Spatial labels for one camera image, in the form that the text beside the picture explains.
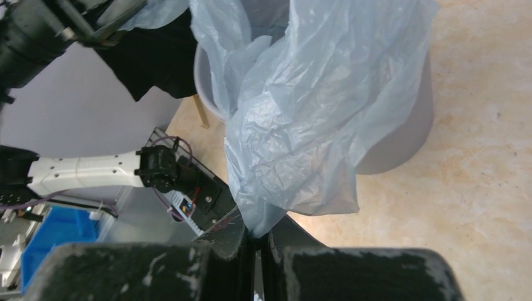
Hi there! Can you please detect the grey plastic trash bin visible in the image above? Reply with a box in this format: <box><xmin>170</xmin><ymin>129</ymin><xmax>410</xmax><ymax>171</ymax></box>
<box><xmin>190</xmin><ymin>1</ymin><xmax>439</xmax><ymax>177</ymax></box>

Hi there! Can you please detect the blue plastic storage crate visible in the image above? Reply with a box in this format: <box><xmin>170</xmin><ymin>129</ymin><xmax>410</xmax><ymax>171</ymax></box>
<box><xmin>21</xmin><ymin>207</ymin><xmax>98</xmax><ymax>293</ymax></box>

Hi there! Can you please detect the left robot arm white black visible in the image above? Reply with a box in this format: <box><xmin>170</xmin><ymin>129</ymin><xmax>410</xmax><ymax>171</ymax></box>
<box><xmin>1</xmin><ymin>1</ymin><xmax>196</xmax><ymax>209</ymax></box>

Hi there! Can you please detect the light blue plastic trash bag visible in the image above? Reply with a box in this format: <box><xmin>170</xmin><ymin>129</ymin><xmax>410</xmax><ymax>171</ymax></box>
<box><xmin>124</xmin><ymin>1</ymin><xmax>439</xmax><ymax>238</ymax></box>

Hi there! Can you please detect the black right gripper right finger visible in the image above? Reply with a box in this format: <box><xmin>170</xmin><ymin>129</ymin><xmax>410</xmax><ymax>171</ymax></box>
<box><xmin>261</xmin><ymin>216</ymin><xmax>465</xmax><ymax>300</ymax></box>

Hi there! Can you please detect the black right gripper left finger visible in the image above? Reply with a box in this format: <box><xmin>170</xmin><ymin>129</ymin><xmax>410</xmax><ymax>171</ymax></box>
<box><xmin>23</xmin><ymin>208</ymin><xmax>255</xmax><ymax>300</ymax></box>

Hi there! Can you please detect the black cloth garment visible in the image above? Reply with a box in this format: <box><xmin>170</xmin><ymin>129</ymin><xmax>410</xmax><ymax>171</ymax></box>
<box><xmin>96</xmin><ymin>9</ymin><xmax>197</xmax><ymax>102</ymax></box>

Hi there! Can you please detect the wooden clothes rack frame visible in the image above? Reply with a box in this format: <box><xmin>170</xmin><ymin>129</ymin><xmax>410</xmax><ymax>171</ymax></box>
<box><xmin>193</xmin><ymin>94</ymin><xmax>210</xmax><ymax>129</ymax></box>

